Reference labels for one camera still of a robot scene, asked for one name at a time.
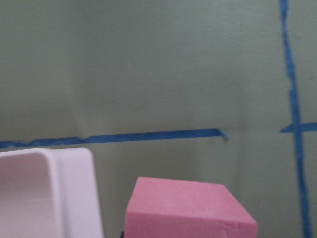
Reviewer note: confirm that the red block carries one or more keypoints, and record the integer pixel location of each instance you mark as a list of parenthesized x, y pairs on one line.
[(168, 208)]

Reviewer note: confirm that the pink bin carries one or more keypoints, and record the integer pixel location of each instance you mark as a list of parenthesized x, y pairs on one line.
[(49, 193)]

